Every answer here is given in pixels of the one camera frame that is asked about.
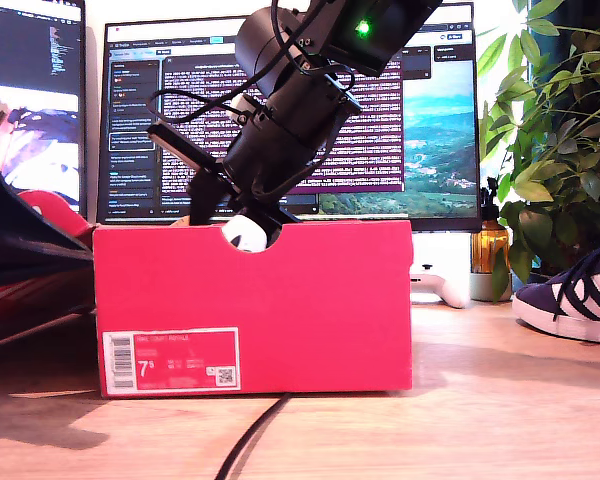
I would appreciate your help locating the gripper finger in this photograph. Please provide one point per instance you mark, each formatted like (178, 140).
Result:
(25, 240)
(205, 200)
(275, 225)

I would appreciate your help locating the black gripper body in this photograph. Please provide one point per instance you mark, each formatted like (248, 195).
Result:
(275, 160)

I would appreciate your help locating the red Nike shoebox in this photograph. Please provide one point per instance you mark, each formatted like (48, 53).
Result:
(280, 310)

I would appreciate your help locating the wide black computer monitor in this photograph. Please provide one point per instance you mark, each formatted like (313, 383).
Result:
(430, 125)

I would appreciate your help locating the white game controller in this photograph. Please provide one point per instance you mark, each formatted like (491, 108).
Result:
(450, 295)

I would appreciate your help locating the amber pump bottle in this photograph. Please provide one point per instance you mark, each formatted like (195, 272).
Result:
(487, 247)

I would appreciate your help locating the pale round pot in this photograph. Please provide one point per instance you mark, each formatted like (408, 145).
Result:
(480, 290)

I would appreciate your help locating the green leafy houseplant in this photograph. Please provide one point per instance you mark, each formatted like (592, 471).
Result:
(555, 150)

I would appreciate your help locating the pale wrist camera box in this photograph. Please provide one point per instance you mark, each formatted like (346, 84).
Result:
(242, 107)

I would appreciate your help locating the black monitor with camera feeds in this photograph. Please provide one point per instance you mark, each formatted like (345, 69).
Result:
(30, 50)

